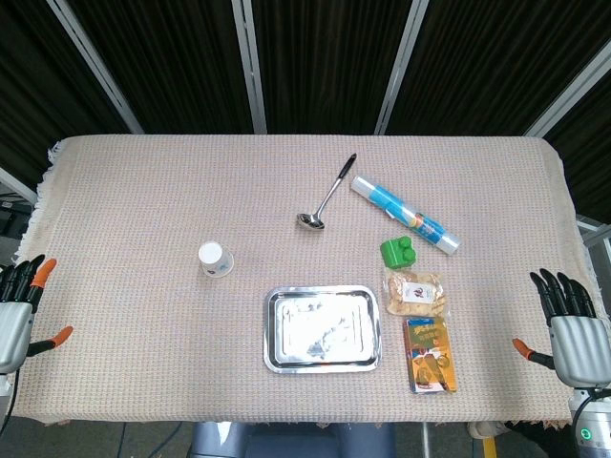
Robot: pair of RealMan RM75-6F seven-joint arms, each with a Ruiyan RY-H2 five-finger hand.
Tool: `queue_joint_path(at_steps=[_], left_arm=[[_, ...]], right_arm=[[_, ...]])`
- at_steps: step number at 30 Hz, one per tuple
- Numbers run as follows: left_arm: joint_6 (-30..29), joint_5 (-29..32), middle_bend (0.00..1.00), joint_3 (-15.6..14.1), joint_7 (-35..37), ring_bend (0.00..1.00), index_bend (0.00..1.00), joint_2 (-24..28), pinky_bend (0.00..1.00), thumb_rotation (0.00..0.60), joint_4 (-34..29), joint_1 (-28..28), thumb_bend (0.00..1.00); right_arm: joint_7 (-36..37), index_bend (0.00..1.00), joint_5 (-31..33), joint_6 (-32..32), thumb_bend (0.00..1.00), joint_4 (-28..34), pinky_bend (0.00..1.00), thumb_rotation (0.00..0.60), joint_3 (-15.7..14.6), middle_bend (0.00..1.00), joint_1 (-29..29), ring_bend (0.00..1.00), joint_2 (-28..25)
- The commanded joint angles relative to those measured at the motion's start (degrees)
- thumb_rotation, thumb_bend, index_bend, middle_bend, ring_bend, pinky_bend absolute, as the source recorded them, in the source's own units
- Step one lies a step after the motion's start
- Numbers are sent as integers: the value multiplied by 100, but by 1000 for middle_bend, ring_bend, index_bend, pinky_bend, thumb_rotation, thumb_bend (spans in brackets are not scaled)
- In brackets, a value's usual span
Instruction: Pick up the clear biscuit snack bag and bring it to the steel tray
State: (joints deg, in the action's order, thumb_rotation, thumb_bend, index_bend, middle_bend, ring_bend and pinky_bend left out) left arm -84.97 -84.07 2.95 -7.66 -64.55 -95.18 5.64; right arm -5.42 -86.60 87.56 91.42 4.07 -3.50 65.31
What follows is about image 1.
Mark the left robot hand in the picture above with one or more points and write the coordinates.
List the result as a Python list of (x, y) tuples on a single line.
[(13, 324)]

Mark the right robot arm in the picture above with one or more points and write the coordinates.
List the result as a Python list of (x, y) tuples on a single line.
[(592, 422)]

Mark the plastic bag roll blue label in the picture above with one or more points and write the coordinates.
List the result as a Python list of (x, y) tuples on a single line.
[(406, 214)]

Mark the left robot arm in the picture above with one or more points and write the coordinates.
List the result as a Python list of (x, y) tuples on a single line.
[(4, 396)]

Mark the clear snack bag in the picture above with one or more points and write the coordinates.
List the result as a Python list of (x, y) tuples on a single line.
[(416, 293)]

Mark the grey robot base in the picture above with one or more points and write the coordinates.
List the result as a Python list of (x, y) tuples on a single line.
[(291, 440)]

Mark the orange snack packet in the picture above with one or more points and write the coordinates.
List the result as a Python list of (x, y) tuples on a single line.
[(429, 355)]

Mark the grey partition frame post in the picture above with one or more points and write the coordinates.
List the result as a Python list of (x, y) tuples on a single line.
[(401, 64), (568, 93), (249, 64), (95, 64)]

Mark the beige woven tablecloth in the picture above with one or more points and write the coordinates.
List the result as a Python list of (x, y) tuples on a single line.
[(238, 238)]

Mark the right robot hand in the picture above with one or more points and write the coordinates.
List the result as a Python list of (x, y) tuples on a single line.
[(575, 343)]

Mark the white shoe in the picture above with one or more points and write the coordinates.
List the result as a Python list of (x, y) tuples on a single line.
[(488, 429)]

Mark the stainless steel tray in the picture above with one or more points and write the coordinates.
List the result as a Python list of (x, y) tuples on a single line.
[(323, 328)]

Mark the green toy building block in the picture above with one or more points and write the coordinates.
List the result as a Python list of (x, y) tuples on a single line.
[(397, 253)]

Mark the floral white paper cup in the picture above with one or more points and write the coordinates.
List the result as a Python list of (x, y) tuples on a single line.
[(216, 260)]

